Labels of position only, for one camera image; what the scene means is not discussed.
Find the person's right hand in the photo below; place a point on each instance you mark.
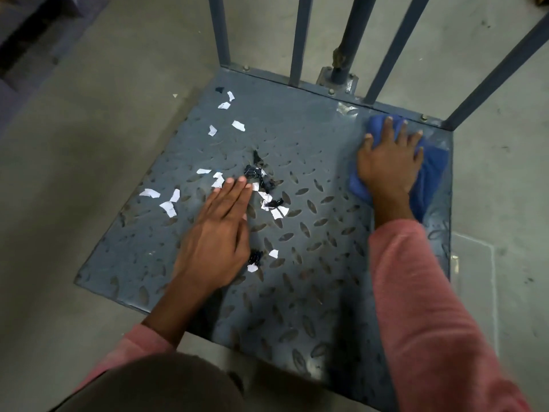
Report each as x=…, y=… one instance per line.
x=390, y=171

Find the person's left hand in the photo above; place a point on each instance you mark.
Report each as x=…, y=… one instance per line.
x=214, y=248

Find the blue cleaning cloth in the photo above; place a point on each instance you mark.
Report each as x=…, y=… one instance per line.
x=433, y=171

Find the person's right forearm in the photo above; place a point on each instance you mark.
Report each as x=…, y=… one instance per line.
x=429, y=317

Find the person's left forearm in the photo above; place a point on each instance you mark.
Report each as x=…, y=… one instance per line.
x=171, y=313

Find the person's dark brown trousers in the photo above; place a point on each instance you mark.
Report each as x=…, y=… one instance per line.
x=150, y=386

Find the scattered white paper scraps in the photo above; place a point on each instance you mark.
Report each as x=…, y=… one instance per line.
x=168, y=208

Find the clear plastic container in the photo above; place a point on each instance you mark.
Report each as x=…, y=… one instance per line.
x=476, y=274

